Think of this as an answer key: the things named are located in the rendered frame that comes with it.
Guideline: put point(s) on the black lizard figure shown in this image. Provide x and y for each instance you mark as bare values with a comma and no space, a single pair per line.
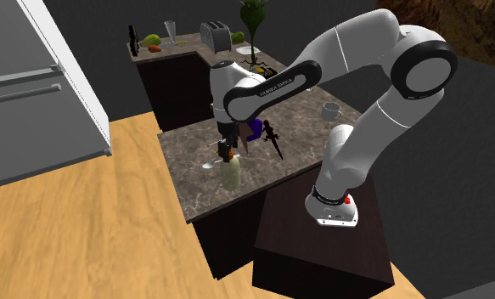
273,138

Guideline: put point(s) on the green plant in thin vase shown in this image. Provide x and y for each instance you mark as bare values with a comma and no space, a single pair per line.
252,18

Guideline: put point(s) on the tall grey glass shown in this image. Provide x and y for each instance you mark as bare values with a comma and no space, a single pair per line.
171,31

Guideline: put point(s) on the purple cup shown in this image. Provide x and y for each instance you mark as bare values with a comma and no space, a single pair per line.
256,129

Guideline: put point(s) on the black bottle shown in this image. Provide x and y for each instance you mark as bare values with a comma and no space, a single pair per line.
133,40

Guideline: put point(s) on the dark kitchen cabinet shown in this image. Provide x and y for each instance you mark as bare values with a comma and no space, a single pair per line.
176,91

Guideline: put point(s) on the green mango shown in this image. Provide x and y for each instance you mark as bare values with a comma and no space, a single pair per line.
151,40

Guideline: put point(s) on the silver toaster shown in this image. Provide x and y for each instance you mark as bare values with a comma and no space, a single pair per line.
216,36

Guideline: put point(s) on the white plate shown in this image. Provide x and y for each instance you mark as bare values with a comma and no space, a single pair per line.
243,50

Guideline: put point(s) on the grey refrigerator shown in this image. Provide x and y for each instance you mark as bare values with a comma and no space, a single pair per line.
27,116

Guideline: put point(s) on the pale green bottle orange cap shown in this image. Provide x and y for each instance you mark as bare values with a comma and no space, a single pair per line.
231,174

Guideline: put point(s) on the brown cardboard box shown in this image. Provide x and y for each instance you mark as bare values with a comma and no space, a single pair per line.
245,140

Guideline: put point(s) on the green round fruit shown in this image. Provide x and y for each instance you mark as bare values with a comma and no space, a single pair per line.
238,37

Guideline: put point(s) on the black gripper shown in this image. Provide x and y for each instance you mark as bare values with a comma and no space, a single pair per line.
229,131

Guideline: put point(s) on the silver spoon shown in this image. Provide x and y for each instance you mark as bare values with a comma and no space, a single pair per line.
209,165

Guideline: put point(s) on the yellow and black object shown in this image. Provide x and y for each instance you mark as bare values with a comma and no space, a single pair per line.
265,71

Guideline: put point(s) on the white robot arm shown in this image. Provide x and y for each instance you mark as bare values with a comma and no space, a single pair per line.
354,45

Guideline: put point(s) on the grey mug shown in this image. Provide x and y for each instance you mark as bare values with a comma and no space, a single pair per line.
330,111

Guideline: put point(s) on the dark robot stand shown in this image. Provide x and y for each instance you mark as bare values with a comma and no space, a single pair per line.
313,248

